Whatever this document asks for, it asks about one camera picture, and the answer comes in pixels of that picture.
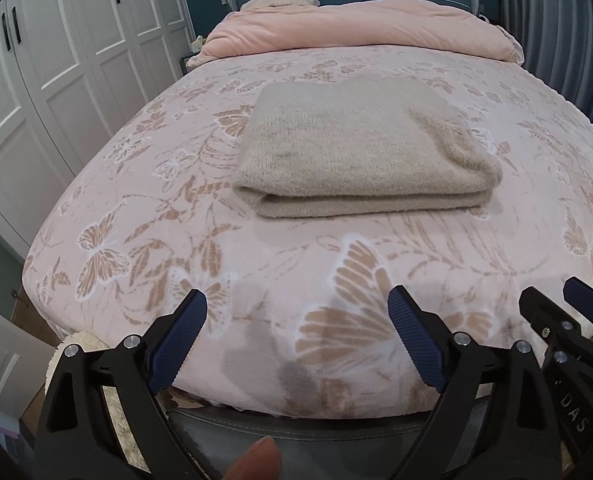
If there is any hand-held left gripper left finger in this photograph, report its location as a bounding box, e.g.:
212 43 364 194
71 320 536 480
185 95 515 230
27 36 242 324
35 288 208 480

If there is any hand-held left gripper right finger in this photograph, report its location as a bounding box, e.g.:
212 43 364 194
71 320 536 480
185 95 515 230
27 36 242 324
387 285 563 480

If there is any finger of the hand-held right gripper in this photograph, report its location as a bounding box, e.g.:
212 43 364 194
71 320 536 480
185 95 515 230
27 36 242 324
519 286 585 349
563 276 593 333

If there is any cream knit cardigan sweater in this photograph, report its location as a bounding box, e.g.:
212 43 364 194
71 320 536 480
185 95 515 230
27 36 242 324
232 79 503 219

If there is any person's left hand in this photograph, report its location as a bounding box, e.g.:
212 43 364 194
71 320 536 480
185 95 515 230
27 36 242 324
224 436 282 480

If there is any cream fluffy cloth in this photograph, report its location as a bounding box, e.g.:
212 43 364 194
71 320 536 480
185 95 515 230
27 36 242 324
44 330 147 466

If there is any pink butterfly print blanket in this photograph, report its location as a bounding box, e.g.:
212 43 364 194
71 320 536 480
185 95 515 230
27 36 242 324
21 45 593 418

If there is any white door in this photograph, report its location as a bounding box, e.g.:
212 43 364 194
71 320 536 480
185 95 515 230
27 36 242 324
0 295 60 406

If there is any blue-grey curtain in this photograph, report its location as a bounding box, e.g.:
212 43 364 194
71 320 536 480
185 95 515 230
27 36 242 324
496 0 593 146

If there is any bedside nightstand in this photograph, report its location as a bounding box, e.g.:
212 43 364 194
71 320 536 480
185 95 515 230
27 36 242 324
179 35 207 78

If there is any white wardrobe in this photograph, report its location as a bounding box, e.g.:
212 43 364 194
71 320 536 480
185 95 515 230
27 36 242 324
0 0 192 261

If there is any pink duvet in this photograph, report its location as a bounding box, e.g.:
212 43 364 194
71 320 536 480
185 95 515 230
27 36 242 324
186 0 524 68

